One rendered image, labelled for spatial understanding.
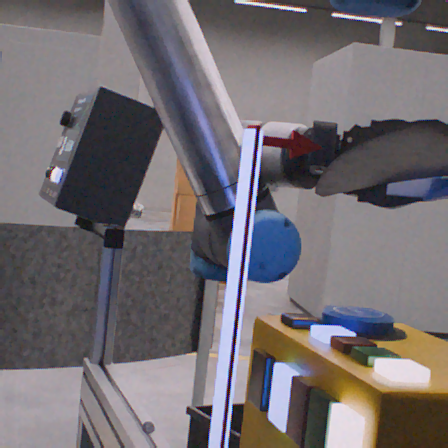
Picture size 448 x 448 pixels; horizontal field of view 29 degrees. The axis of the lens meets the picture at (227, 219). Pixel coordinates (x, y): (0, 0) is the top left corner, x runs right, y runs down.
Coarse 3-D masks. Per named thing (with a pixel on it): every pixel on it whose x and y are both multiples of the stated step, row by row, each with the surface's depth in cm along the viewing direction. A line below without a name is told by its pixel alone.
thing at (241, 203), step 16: (240, 176) 72; (240, 192) 72; (240, 208) 71; (240, 224) 71; (240, 240) 71; (240, 256) 71; (224, 320) 73; (224, 336) 72; (224, 352) 72; (224, 368) 72; (224, 384) 71; (224, 400) 72
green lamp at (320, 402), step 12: (312, 396) 39; (324, 396) 38; (312, 408) 39; (324, 408) 38; (312, 420) 39; (324, 420) 38; (312, 432) 39; (324, 432) 38; (312, 444) 39; (324, 444) 38
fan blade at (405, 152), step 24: (432, 120) 66; (360, 144) 72; (384, 144) 72; (408, 144) 71; (432, 144) 71; (336, 168) 79; (360, 168) 79; (384, 168) 80; (408, 168) 80; (432, 168) 81; (336, 192) 86
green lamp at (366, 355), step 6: (354, 348) 39; (360, 348) 39; (366, 348) 39; (372, 348) 40; (378, 348) 40; (384, 348) 40; (354, 354) 39; (360, 354) 39; (366, 354) 38; (372, 354) 38; (378, 354) 38; (384, 354) 39; (390, 354) 39; (396, 354) 39; (360, 360) 39; (366, 360) 38; (372, 360) 38; (372, 366) 38
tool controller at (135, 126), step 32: (96, 96) 124; (128, 96) 126; (64, 128) 147; (96, 128) 124; (128, 128) 126; (160, 128) 127; (64, 160) 130; (96, 160) 125; (128, 160) 126; (64, 192) 124; (96, 192) 125; (128, 192) 126
